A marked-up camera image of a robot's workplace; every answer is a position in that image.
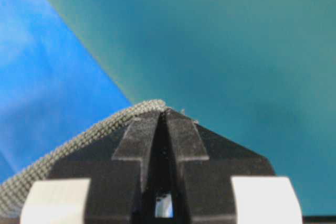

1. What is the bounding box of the teal backdrop sheet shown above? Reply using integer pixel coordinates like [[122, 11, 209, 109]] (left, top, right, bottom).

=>
[[48, 0, 335, 215]]

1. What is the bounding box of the large grey towel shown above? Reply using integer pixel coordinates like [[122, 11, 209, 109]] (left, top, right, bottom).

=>
[[1, 99, 166, 218]]

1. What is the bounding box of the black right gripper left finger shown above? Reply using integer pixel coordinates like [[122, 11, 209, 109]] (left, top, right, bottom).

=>
[[20, 111, 160, 223]]

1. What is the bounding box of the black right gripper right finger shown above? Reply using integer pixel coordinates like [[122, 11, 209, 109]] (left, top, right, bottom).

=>
[[165, 109, 302, 223]]

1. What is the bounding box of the blue table cloth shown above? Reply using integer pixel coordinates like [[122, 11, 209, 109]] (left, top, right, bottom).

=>
[[1, 0, 130, 180]]

